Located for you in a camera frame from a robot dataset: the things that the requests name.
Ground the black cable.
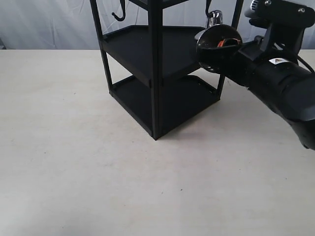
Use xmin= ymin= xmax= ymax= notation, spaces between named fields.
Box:
xmin=275 ymin=41 xmax=315 ymax=73

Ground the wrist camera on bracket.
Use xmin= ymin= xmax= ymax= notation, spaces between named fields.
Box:
xmin=245 ymin=0 xmax=315 ymax=54

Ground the black metal hook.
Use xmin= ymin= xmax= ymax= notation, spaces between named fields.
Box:
xmin=111 ymin=0 xmax=127 ymax=22
xmin=205 ymin=0 xmax=212 ymax=18

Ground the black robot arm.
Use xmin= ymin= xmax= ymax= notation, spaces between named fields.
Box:
xmin=218 ymin=38 xmax=315 ymax=149

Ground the stainless steel mug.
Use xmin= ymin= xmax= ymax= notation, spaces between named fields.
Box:
xmin=194 ymin=10 xmax=243 ymax=74

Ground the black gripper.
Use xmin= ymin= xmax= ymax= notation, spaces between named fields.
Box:
xmin=217 ymin=35 xmax=264 ymax=89

